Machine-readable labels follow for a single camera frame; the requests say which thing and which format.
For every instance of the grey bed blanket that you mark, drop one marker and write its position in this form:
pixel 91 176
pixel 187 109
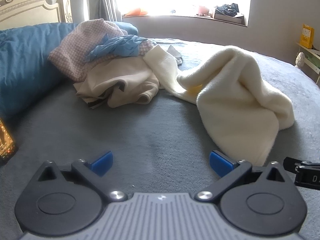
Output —
pixel 150 130

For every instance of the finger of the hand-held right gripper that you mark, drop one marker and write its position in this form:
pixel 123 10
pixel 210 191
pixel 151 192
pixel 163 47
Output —
pixel 290 164

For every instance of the orange bag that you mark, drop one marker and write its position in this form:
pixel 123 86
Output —
pixel 136 12

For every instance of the cream carved headboard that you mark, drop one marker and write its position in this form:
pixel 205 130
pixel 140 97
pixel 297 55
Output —
pixel 30 7

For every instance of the pile of unfolded clothes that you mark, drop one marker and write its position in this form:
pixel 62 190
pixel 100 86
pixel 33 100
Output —
pixel 80 45

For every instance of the yellow box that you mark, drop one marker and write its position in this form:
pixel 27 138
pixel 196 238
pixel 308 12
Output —
pixel 307 36

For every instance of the blue crumpled garment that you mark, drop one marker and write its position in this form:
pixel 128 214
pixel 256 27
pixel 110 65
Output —
pixel 120 46

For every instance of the pink pot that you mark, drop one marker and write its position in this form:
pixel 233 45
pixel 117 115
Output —
pixel 203 10

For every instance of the grey curtain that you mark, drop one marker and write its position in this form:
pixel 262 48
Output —
pixel 107 0

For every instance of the white pineapple finial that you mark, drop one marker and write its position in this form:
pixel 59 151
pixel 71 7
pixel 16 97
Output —
pixel 300 59

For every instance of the cream knit sweater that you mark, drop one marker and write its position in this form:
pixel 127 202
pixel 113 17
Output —
pixel 237 92

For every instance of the beige garment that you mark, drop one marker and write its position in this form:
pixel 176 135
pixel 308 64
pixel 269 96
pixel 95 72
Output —
pixel 120 80

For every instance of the white grey cloth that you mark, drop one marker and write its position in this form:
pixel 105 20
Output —
pixel 176 55

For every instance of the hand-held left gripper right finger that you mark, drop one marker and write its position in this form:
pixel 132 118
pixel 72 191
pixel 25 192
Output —
pixel 220 163

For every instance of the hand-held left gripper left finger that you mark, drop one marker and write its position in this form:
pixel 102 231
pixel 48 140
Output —
pixel 102 163

